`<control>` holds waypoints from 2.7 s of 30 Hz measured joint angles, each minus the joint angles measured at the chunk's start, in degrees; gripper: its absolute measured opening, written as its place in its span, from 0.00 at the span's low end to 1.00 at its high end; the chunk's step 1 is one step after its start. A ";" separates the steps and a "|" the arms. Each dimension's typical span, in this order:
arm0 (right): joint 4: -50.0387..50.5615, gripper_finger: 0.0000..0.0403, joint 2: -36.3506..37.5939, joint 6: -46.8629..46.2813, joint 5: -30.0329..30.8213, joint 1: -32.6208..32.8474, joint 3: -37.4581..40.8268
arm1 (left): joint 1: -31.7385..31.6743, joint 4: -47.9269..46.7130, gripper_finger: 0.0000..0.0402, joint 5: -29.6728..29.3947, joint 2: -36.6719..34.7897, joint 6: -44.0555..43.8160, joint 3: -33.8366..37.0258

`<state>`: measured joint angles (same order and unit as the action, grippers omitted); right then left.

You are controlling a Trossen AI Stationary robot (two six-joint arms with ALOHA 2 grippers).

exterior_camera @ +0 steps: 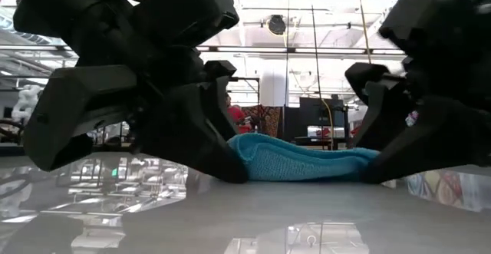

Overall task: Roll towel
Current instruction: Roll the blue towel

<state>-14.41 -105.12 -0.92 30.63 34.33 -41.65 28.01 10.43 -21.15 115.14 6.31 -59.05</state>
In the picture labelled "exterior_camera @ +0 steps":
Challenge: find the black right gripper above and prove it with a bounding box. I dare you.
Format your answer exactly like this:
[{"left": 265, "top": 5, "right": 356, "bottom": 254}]
[{"left": 344, "top": 0, "right": 491, "bottom": 185}]

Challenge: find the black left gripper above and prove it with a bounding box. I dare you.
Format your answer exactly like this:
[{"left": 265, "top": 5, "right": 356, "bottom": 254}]
[{"left": 13, "top": 0, "right": 241, "bottom": 172}]

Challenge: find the blue towel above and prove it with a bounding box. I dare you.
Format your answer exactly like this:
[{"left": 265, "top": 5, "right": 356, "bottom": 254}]
[{"left": 226, "top": 132, "right": 381, "bottom": 183}]

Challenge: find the white robot figure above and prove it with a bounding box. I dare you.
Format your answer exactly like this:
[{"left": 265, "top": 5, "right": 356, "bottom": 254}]
[{"left": 10, "top": 84, "right": 42, "bottom": 124}]

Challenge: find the person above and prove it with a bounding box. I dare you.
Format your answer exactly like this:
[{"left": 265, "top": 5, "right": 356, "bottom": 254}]
[{"left": 225, "top": 94, "right": 253, "bottom": 135}]

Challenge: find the patterned fabric panel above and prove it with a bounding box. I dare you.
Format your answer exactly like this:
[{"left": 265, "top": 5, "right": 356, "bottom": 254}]
[{"left": 242, "top": 105, "right": 284, "bottom": 139}]

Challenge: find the black equipment cabinet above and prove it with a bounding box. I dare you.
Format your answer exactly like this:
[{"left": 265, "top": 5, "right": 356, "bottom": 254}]
[{"left": 282, "top": 97, "right": 350, "bottom": 150}]

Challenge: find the yellow cable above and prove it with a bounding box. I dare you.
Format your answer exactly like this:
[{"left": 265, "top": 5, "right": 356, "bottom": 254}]
[{"left": 355, "top": 0, "right": 372, "bottom": 65}]

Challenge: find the black overhead camera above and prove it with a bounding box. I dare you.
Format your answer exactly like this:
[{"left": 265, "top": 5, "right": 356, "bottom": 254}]
[{"left": 267, "top": 14, "right": 288, "bottom": 36}]

